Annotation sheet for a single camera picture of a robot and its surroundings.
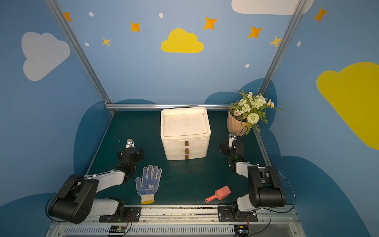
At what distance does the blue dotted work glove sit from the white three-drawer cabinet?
122mm

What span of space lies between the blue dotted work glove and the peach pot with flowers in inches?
20.8

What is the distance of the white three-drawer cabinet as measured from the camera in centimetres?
79

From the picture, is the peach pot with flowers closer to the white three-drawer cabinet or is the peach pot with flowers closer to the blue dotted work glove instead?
the white three-drawer cabinet

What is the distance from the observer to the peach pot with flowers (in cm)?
84

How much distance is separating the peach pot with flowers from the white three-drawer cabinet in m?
0.19

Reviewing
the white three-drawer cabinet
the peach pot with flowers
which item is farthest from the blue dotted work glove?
the peach pot with flowers

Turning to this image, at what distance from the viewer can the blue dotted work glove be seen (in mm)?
805
